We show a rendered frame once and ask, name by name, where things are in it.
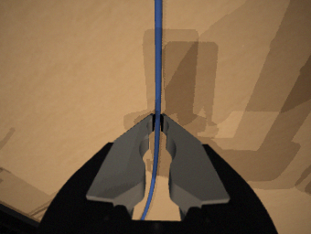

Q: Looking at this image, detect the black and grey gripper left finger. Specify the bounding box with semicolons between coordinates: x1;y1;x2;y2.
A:
35;113;156;234

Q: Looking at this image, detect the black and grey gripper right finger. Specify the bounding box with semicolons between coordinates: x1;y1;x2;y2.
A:
160;113;278;234

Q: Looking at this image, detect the blue network cable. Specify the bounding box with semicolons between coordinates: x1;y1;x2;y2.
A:
140;0;162;220

